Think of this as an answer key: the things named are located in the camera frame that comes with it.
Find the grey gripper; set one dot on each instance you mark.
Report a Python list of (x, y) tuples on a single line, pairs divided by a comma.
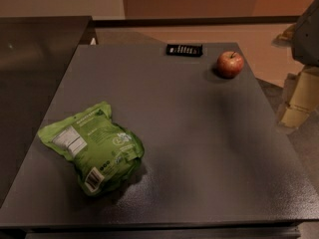
[(307, 37)]

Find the red apple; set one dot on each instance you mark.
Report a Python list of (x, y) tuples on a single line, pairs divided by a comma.
[(229, 64)]

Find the green rice chip bag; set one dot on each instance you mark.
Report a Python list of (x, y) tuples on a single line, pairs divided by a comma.
[(104, 154)]

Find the dark side counter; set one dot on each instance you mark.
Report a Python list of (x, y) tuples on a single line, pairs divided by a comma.
[(35, 53)]

